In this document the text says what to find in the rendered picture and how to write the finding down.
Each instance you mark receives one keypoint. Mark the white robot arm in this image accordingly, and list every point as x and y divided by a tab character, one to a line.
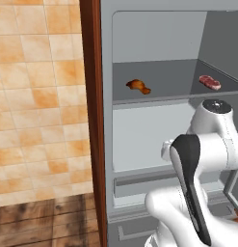
213	141

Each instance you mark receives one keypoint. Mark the brown chicken drumstick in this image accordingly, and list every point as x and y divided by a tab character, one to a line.
138	86

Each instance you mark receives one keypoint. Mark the grey fridge drawer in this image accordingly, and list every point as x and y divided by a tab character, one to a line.
139	189

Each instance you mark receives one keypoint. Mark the grey open fridge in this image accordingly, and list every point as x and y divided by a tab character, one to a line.
149	41

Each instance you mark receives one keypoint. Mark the red raw steak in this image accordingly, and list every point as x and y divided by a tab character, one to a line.
209	81

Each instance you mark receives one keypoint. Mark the brown wooden side panel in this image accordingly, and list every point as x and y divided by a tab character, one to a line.
93	112

